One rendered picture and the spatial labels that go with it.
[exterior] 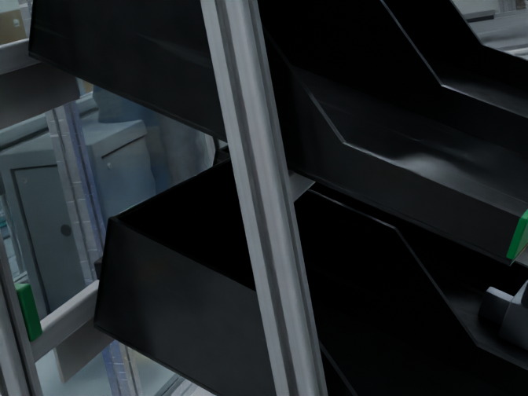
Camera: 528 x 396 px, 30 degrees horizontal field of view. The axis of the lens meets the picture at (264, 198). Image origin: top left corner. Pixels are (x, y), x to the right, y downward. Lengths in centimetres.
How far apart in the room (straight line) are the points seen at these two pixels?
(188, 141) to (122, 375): 40
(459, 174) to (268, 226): 11
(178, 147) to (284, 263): 110
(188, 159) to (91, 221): 29
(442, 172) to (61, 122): 85
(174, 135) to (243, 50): 111
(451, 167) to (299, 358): 13
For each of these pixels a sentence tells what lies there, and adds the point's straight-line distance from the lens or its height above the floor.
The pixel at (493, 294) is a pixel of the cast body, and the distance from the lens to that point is 70.
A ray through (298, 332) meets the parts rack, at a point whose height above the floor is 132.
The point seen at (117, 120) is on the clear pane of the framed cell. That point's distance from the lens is 142.
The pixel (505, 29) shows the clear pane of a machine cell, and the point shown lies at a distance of 429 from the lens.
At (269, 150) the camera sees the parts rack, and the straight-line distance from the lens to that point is 44.
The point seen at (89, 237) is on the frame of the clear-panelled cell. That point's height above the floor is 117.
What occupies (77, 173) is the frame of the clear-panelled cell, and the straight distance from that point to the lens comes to 130.
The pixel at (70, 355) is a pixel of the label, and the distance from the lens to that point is 63.
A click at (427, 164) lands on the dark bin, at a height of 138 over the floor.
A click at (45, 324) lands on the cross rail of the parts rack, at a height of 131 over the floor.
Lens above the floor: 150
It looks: 14 degrees down
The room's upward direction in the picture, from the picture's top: 11 degrees counter-clockwise
